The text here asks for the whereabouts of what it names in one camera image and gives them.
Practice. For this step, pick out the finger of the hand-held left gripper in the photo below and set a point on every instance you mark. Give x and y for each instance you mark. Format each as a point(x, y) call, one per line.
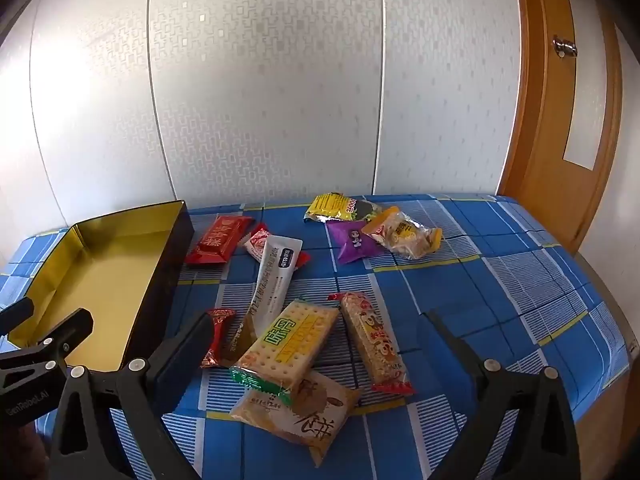
point(17, 315)
point(70, 330)

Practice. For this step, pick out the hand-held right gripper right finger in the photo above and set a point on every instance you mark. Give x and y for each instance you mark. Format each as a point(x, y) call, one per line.
point(450, 345)

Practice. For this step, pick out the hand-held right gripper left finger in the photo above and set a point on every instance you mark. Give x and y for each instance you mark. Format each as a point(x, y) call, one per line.
point(175, 380)

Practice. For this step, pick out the small red candy packet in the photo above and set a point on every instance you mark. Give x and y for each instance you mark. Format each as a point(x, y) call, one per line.
point(217, 330)

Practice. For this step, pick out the black tin box gold interior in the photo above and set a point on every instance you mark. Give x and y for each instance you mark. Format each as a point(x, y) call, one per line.
point(100, 270)

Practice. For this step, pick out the rice bar packet red ends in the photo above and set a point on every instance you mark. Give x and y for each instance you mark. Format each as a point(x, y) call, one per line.
point(372, 345)

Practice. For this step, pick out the green cracker packet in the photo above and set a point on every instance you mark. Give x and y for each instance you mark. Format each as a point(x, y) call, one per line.
point(285, 345)

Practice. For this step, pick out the orange clear snack packet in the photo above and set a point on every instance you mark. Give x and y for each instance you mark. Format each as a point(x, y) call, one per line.
point(405, 235)

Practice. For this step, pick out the beige pastry packet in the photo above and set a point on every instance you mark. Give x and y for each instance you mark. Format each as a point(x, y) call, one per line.
point(310, 415)

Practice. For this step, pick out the purple snack packet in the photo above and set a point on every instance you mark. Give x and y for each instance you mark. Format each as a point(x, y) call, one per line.
point(355, 242)

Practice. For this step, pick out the long white snack packet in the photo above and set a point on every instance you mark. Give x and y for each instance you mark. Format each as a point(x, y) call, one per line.
point(272, 275)

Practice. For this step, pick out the large red snack packet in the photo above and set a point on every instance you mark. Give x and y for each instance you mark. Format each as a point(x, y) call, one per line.
point(217, 240)

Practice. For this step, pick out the red white snack packet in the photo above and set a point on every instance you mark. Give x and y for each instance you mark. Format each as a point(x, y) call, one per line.
point(256, 245)

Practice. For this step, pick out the yellow snack packet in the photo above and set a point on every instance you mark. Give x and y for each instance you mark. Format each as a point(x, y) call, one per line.
point(330, 206)

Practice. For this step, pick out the blue plaid cloth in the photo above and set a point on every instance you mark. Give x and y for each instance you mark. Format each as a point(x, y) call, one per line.
point(500, 285)

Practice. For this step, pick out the wooden door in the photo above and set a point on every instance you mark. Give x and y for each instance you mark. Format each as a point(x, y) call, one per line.
point(540, 135)

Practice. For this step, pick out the frosted door glass pane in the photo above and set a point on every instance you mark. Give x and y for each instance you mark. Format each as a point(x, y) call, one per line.
point(589, 120)

